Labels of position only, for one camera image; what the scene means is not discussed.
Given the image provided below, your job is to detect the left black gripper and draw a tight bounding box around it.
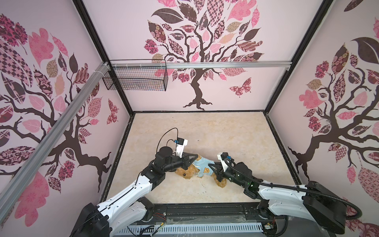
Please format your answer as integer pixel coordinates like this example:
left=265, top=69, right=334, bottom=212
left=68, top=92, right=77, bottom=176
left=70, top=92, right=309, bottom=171
left=163, top=151, right=197, bottom=173

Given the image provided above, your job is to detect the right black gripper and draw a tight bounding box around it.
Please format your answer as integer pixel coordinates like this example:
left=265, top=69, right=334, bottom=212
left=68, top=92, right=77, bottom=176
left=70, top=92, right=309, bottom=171
left=209, top=161, right=246, bottom=189

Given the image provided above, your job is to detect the brown plush teddy bear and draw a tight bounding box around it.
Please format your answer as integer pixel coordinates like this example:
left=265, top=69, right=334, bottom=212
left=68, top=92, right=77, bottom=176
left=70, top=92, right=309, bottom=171
left=175, top=168, right=227, bottom=188

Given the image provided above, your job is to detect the light blue fleece hoodie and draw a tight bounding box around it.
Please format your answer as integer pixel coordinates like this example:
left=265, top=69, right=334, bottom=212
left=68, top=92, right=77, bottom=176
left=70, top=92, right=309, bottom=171
left=192, top=156, right=215, bottom=178

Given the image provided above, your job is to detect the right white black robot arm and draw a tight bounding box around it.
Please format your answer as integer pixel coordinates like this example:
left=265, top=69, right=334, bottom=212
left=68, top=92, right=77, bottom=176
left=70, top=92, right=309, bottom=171
left=208, top=162, right=347, bottom=235

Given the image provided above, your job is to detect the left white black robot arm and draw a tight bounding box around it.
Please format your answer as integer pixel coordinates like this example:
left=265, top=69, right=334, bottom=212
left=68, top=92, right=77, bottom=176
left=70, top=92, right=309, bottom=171
left=71, top=147, right=199, bottom=237

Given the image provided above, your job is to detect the left thin black cable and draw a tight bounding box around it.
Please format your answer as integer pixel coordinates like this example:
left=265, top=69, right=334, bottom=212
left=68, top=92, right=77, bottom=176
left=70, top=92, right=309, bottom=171
left=156, top=127, right=179, bottom=152

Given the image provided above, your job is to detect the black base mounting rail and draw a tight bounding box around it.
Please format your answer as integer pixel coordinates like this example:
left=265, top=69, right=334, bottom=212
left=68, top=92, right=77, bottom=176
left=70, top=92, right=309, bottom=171
left=79, top=201, right=337, bottom=237

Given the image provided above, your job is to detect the white slotted cable duct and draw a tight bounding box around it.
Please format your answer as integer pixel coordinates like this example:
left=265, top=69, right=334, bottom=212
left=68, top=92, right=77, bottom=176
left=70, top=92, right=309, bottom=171
left=115, top=223, right=263, bottom=237

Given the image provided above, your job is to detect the rear aluminium rail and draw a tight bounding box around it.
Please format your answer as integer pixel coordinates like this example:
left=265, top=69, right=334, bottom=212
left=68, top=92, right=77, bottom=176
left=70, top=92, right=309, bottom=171
left=110, top=61, right=292, bottom=69

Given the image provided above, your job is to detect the aluminium rail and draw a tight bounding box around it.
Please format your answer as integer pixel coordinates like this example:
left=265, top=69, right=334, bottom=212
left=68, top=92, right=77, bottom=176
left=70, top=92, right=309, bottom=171
left=1, top=62, right=110, bottom=221
left=110, top=61, right=292, bottom=69

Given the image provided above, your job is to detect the black wire mesh basket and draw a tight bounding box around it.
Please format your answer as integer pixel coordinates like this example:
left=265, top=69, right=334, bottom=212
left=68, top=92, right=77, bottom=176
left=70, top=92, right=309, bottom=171
left=103, top=59, right=168, bottom=91

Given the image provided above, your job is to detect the left aluminium rail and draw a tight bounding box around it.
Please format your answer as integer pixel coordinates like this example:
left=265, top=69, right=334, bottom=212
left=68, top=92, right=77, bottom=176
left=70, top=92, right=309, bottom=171
left=1, top=62, right=110, bottom=221

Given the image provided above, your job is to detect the right black corrugated cable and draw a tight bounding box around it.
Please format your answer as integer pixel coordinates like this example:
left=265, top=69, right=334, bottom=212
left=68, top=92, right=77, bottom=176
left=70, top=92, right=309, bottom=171
left=223, top=156, right=362, bottom=220

